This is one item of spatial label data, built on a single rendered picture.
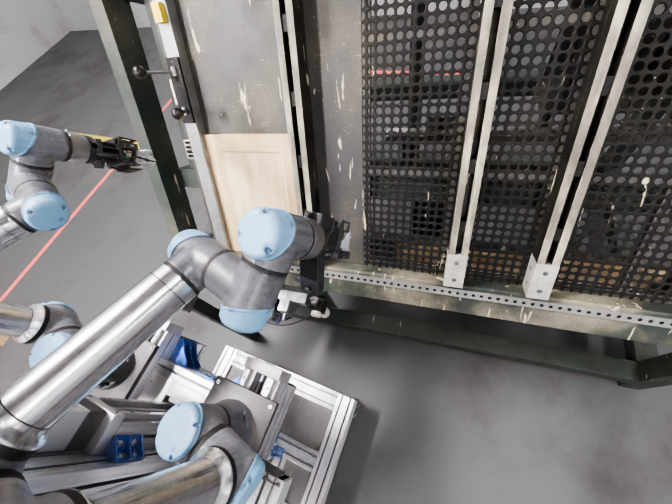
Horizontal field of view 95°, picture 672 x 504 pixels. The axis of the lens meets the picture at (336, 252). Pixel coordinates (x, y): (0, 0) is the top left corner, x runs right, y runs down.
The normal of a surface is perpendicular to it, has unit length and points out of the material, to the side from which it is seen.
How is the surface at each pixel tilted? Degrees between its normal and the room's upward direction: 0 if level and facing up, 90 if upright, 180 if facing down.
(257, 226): 28
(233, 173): 57
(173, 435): 7
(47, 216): 90
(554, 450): 0
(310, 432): 0
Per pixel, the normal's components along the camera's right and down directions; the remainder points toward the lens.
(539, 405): -0.22, -0.48
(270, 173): -0.32, 0.48
